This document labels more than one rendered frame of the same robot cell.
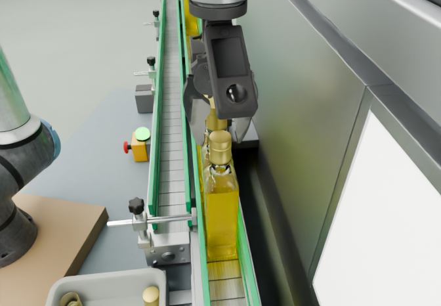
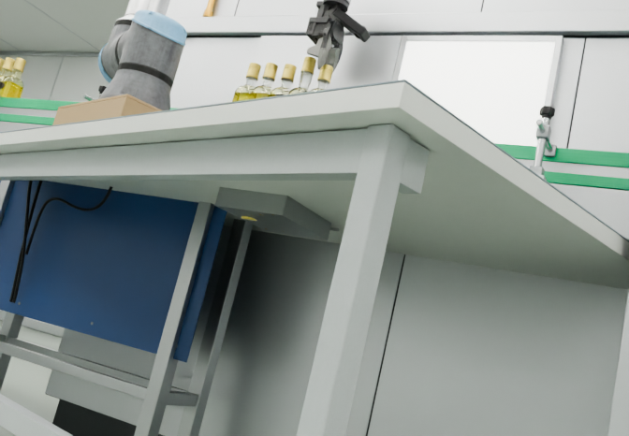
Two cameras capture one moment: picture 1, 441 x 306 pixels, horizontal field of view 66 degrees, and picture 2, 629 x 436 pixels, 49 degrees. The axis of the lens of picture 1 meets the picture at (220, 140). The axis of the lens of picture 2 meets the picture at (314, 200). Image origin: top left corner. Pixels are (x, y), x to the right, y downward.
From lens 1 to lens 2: 1.87 m
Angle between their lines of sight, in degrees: 71
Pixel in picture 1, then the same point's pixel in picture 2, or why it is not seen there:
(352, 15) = (382, 23)
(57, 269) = not seen: hidden behind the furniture
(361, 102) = (400, 41)
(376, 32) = (399, 23)
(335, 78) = (380, 43)
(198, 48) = (326, 19)
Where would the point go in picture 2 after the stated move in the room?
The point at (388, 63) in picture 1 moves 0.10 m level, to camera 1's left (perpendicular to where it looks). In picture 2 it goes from (408, 27) to (392, 9)
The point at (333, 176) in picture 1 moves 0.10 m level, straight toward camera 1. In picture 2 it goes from (389, 77) to (412, 69)
